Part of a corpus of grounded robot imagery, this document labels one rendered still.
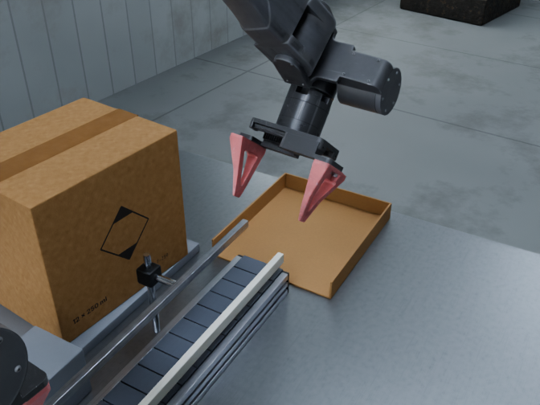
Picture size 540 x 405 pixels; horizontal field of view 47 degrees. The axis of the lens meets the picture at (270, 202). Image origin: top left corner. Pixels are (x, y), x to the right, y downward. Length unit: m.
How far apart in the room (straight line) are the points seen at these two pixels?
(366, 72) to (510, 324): 0.60
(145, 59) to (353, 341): 3.44
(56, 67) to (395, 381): 3.13
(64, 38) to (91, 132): 2.75
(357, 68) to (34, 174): 0.52
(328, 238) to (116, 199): 0.47
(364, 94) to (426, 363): 0.50
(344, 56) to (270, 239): 0.62
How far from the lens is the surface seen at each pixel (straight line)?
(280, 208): 1.38
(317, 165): 0.72
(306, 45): 0.71
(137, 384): 0.97
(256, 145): 0.81
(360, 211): 1.38
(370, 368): 1.05
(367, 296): 1.17
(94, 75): 4.03
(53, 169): 1.01
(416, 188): 3.11
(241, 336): 1.04
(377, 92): 0.73
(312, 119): 0.76
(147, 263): 1.00
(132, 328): 0.93
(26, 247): 0.99
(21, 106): 3.74
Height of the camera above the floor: 1.60
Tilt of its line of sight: 33 degrees down
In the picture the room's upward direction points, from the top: straight up
